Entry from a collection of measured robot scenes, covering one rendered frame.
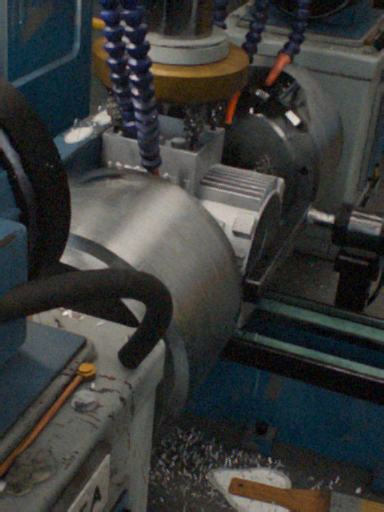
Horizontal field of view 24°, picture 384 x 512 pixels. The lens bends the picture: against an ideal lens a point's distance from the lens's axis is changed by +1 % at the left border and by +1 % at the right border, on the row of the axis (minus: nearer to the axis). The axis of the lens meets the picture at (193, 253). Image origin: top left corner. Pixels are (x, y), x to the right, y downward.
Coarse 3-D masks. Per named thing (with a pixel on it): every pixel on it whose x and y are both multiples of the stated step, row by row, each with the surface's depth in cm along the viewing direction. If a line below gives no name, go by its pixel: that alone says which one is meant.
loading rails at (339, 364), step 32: (256, 320) 119; (288, 320) 117; (320, 320) 117; (352, 320) 118; (224, 352) 110; (256, 352) 109; (288, 352) 108; (320, 352) 110; (352, 352) 116; (224, 384) 112; (256, 384) 111; (288, 384) 109; (320, 384) 107; (352, 384) 106; (224, 416) 115; (256, 416) 113; (288, 416) 111; (320, 416) 109; (352, 416) 108; (256, 448) 111; (320, 448) 111; (352, 448) 110
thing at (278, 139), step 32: (256, 64) 130; (288, 64) 132; (256, 96) 120; (288, 96) 123; (320, 96) 130; (224, 128) 123; (256, 128) 122; (288, 128) 121; (320, 128) 125; (224, 160) 125; (256, 160) 122; (288, 160) 122; (320, 160) 123; (288, 192) 124; (320, 192) 127
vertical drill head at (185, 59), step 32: (160, 0) 97; (192, 0) 97; (160, 32) 99; (192, 32) 99; (224, 32) 104; (96, 64) 101; (160, 64) 98; (192, 64) 99; (224, 64) 100; (160, 96) 97; (192, 96) 98; (224, 96) 100; (192, 128) 102
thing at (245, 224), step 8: (280, 184) 112; (280, 192) 112; (240, 216) 102; (248, 216) 102; (240, 224) 102; (248, 224) 102; (256, 224) 104; (232, 232) 103; (240, 232) 102; (248, 232) 102; (240, 320) 109
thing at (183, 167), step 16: (112, 128) 108; (160, 128) 114; (176, 128) 113; (208, 128) 111; (112, 144) 106; (128, 144) 105; (160, 144) 109; (176, 144) 108; (208, 144) 106; (112, 160) 107; (128, 160) 106; (176, 160) 104; (192, 160) 103; (208, 160) 108; (160, 176) 106; (176, 176) 105; (192, 176) 104; (192, 192) 105
